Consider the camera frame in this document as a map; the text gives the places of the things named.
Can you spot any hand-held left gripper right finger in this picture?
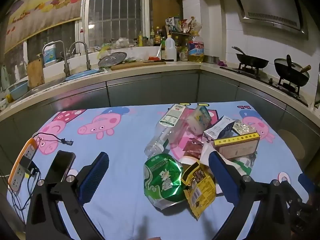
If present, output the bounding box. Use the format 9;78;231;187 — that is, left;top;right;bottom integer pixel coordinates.
209;151;292;240

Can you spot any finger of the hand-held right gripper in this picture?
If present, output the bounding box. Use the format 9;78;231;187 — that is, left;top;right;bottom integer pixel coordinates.
297;172;317;198

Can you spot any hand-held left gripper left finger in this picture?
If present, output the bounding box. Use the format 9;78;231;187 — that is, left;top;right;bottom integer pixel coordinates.
26;152;110;240

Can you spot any yellow snack packet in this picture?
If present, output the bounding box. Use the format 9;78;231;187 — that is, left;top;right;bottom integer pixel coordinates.
181;161;217;220

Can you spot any white tissue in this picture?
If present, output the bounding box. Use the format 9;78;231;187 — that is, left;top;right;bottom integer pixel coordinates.
199;142;217;166

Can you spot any yellow brown cardboard box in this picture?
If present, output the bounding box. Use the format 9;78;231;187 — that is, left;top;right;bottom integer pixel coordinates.
213;132;260;159

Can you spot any red wrapper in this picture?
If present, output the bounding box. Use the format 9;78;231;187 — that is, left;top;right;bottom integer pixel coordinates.
183;137;204;159

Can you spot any tan round bin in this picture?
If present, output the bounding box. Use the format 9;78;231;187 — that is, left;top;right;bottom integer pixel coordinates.
277;129;307;161

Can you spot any white blue carton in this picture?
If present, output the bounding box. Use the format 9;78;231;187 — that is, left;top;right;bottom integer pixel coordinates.
202;116;236;143

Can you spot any silver foil blister pack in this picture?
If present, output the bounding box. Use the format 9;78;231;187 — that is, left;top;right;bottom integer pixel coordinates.
232;120;256;134

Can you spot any green foil snack bag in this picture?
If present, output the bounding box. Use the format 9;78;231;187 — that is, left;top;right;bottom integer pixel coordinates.
143;154;186;209

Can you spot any clear wrapper yellow print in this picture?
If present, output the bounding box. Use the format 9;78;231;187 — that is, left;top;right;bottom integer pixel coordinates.
186;105;213;134

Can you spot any clear plastic bottle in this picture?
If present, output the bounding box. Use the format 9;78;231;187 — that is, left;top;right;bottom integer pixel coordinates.
144;104;193;158

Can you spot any black smartphone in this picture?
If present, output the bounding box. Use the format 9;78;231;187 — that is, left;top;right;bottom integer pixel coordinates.
45;150;76;183

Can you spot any pig printed blue tablecloth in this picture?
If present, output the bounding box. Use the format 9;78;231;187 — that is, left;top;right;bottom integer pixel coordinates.
6;101;304;240

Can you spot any black charger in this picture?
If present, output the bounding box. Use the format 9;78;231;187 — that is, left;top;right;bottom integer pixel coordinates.
19;155;40;178

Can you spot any orange white power strip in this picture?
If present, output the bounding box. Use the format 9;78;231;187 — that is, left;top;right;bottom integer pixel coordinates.
8;137;38;192

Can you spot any steel sink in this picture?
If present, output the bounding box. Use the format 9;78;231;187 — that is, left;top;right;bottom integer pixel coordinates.
25;75;108;98

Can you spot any blue plastic basin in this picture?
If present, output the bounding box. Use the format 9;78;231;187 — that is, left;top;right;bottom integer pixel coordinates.
65;69;100;82

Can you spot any gas stove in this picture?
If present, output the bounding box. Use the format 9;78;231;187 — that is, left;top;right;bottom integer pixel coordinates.
220;64;309;107

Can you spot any black wok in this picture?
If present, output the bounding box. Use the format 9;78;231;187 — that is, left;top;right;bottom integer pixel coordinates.
274;54;310;87

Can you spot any steel faucet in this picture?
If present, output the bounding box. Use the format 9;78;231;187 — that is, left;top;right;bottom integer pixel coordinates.
42;41;71;77
68;41;92;71

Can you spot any blue bowl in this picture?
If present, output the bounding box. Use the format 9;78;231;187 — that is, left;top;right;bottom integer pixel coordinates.
7;80;29;101

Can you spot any glass wok lid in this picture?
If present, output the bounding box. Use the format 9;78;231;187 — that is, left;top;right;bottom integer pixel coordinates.
274;58;312;76

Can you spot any black frying pan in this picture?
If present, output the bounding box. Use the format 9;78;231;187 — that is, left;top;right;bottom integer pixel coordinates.
231;46;270;69

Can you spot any thick wooden chopping block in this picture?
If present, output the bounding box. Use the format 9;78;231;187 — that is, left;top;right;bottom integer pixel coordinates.
26;54;45;89

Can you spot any round metal pot lid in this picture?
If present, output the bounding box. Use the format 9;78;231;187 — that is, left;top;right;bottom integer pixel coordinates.
97;52;128;67

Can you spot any flat wooden cutting board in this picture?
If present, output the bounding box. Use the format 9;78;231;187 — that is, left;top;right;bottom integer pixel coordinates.
111;61;166;71

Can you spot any large cooking oil bottle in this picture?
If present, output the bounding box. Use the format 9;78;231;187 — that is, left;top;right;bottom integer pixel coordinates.
188;35;205;63

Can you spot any small glass jar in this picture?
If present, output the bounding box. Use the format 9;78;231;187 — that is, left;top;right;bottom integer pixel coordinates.
179;46;189;62

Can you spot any blue white detergent bottle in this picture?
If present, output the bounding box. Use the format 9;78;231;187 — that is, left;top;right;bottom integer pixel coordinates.
43;44;57;67

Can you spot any white plastic jug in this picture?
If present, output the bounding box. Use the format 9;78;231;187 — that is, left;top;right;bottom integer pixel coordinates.
165;35;177;62

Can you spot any white plastic bag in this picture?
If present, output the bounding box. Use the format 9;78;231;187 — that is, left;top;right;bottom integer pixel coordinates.
110;37;131;49

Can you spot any row of sauce bottles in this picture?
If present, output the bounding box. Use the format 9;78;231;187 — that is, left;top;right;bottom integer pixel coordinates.
137;26;163;47

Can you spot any barred window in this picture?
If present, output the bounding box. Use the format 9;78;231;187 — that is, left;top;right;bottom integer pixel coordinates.
80;0;150;47

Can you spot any brown cardboard sheet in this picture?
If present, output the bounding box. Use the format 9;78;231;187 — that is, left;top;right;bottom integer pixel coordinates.
151;0;182;30

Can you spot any steel range hood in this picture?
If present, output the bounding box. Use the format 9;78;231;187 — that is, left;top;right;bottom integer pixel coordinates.
226;0;309;39

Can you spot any black plug cable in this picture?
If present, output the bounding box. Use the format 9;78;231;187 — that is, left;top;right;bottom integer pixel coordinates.
32;132;74;147

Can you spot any black charger cable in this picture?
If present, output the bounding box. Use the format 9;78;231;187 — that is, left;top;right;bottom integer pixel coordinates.
7;174;41;225

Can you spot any red handled knife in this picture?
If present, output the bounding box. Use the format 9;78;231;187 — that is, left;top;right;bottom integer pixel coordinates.
143;56;175;62

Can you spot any fruit wall poster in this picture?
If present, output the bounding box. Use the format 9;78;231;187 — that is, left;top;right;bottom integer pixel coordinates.
4;0;84;53

